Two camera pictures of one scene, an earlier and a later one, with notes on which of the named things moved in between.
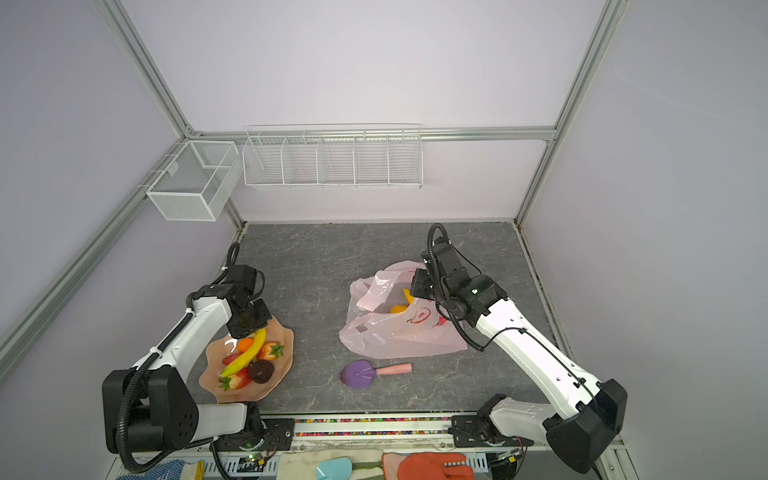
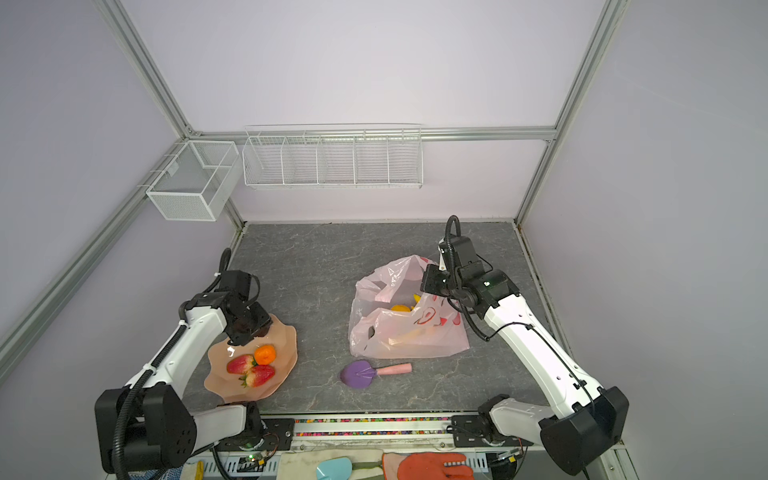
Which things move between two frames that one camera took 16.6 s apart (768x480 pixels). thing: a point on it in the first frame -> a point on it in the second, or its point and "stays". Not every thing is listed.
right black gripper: [420, 288] -> [432, 277]
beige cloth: [304, 465] stays
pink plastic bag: [372, 329] stays
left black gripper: [264, 317] stays
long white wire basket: [333, 156] stays
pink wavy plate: [221, 348] stays
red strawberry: [271, 351] -> [240, 364]
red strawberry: [237, 381] -> [258, 376]
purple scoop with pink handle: [360, 374] stays
